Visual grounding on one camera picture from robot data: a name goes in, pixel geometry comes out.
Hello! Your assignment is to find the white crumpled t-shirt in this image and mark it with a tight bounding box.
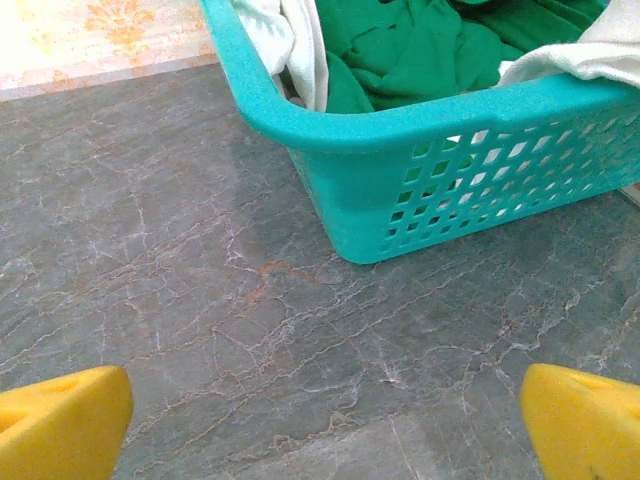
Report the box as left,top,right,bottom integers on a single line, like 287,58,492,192
232,0,331,112
498,0,640,90

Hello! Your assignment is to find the green t-shirt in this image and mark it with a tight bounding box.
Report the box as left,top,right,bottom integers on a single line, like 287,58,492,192
314,0,609,114

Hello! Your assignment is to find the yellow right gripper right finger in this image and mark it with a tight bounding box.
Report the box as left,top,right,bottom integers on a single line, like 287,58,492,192
518,363,640,480

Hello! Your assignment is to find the teal plastic laundry basket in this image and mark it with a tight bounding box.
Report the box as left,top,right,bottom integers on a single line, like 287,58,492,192
199,0,640,265

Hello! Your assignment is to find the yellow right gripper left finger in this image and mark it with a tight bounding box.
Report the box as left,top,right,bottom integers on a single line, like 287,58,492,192
0,365,135,480

